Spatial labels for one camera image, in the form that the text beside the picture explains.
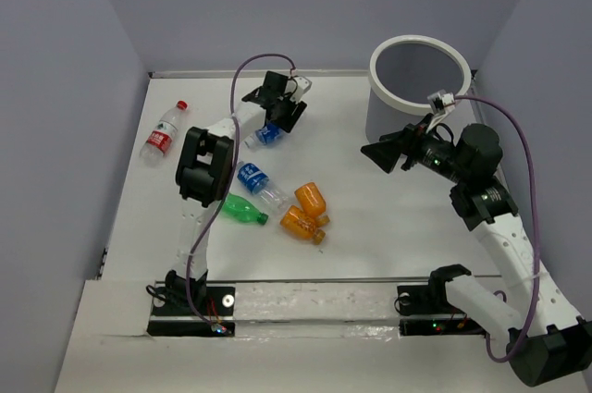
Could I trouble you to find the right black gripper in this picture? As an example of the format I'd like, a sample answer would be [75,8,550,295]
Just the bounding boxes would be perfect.
[360,113,468,185]

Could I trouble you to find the blue label bottle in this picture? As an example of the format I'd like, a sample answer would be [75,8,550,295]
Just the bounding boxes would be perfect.
[237,161,289,214]
[244,123,284,150]

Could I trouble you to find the orange bottle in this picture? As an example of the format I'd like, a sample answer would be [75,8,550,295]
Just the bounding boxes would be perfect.
[280,205,326,245]
[294,182,330,227]

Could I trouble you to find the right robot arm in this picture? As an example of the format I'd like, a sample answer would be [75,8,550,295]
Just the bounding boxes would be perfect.
[361,121,591,387]

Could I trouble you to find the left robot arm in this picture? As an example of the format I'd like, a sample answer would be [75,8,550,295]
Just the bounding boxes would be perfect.
[165,71,312,322]

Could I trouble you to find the white round bin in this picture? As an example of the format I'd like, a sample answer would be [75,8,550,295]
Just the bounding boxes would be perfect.
[365,35,472,143]

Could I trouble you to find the green plastic bottle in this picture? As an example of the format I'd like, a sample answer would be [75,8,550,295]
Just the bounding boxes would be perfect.
[222,193,269,226]

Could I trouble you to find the red label water bottle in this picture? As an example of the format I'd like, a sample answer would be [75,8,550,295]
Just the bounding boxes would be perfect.
[140,100,188,166]

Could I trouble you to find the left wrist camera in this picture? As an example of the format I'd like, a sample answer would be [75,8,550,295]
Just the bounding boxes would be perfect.
[286,76,312,103]

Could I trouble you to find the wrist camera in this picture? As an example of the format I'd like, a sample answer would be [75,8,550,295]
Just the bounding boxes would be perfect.
[286,76,312,103]
[427,90,456,131]

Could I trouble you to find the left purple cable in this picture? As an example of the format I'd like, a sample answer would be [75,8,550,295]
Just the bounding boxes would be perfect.
[185,54,298,334]

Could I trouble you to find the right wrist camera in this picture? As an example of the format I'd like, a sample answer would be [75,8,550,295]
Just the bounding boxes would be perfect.
[427,90,456,131]

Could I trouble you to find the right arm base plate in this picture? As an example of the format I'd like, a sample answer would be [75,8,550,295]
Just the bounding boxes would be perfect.
[393,284,485,337]

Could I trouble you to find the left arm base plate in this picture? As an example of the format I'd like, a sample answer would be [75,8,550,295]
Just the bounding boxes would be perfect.
[146,285,236,338]

